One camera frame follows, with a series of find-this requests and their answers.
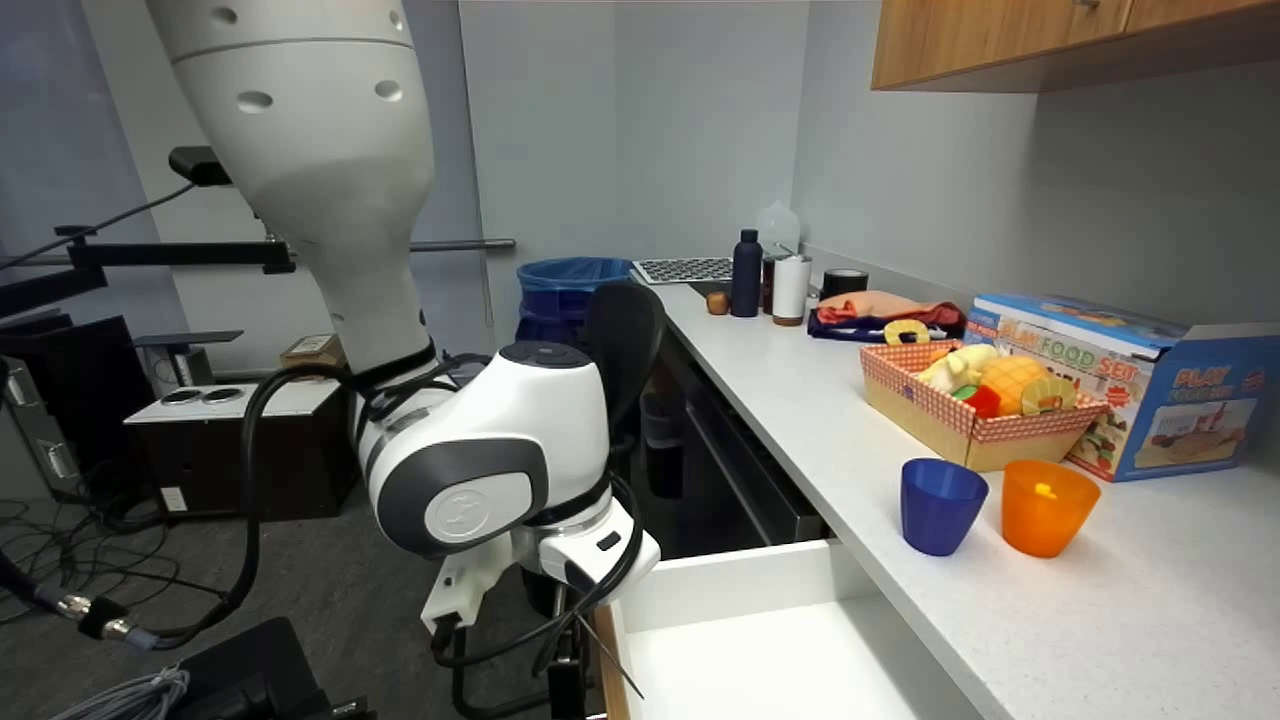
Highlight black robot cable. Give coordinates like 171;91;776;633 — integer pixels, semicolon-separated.
51;362;445;657

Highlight clear plastic bag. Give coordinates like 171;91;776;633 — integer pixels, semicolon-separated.
757;195;813;266

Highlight wooden crate of toy food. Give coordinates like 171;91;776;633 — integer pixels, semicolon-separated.
855;341;1112;475

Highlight pale yellow toy food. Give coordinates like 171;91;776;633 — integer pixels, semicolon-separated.
915;341;1001;400

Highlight black floor cables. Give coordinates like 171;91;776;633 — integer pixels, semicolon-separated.
0;498;175;633

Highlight black computer monitor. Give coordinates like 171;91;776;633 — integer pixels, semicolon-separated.
0;312;157;512

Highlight black round tape roll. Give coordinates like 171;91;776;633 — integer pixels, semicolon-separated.
817;269;870;303

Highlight white cylindrical container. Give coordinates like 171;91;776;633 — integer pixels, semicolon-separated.
768;251;813;327

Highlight flat red navy package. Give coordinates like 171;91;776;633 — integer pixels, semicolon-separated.
807;290;970;350

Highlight orange plastic cup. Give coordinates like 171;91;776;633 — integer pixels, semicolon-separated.
996;457;1102;562

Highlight black camera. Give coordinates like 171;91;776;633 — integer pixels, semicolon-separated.
163;146;239;189

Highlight small gray side table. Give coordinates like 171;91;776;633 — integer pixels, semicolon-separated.
132;327;246;394

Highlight black cabinet with white top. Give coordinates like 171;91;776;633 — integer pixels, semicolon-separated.
120;371;358;525

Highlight black camera boom stand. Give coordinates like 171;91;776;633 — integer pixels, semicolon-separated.
0;217;297;316

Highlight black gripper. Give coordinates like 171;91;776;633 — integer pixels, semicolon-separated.
534;606;605;720

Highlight small cardboard box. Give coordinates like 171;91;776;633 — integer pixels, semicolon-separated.
276;333;352;376

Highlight wooden wall cabinet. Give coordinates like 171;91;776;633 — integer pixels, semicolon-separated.
870;0;1280;97

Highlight black case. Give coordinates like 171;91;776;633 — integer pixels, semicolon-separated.
171;614;337;720

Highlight dark blue bottle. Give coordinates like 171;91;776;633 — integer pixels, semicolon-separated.
728;228;768;322

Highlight gray ridged drain board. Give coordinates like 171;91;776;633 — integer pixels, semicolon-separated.
627;251;740;293

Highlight blue toy food box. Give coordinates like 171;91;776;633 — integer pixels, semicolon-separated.
967;293;1280;486

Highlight yellow toy corn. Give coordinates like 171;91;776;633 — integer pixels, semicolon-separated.
985;356;1071;422

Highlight blue plastic cup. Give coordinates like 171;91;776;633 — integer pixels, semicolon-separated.
894;457;990;562

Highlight white drawer with wooden front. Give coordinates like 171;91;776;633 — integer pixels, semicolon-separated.
590;535;985;720

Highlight blue trash bin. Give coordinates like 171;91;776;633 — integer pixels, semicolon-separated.
510;256;636;354

